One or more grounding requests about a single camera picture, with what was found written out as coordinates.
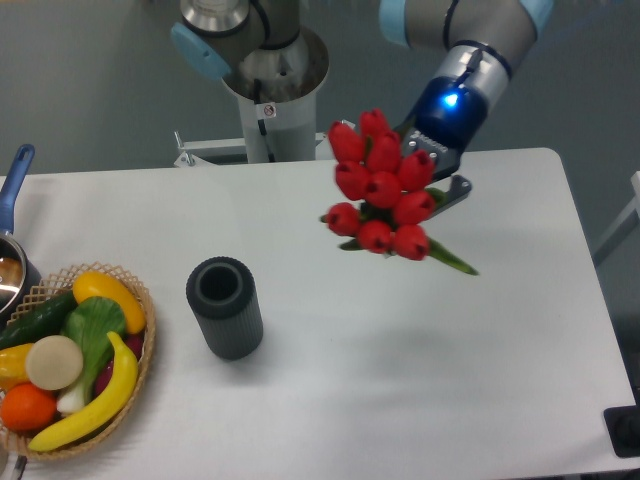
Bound purple red vegetable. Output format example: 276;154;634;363
93;334;144;397

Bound red tulip bouquet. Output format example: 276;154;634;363
320;108;479;276

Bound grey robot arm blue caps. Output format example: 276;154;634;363
379;0;555;212

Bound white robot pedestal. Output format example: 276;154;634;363
224;26;329;164

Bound yellow banana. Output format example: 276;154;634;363
28;332;138;453

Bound woven wicker basket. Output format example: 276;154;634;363
1;262;156;461

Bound orange fruit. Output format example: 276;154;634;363
1;383;57;432

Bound green bok choy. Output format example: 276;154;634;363
57;296;126;416

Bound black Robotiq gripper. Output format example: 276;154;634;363
401;77;488;217

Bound yellow pepper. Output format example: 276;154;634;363
0;343;33;392

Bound white frame at right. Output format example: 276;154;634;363
592;171;639;268

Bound dark grey ribbed vase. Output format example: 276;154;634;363
186;256;264;360

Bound black box at table edge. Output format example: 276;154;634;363
603;406;639;458

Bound beige round disc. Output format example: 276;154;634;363
25;335;84;391

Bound blue handled saucepan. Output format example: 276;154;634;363
1;144;41;329

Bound green cucumber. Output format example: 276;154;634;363
1;291;77;349

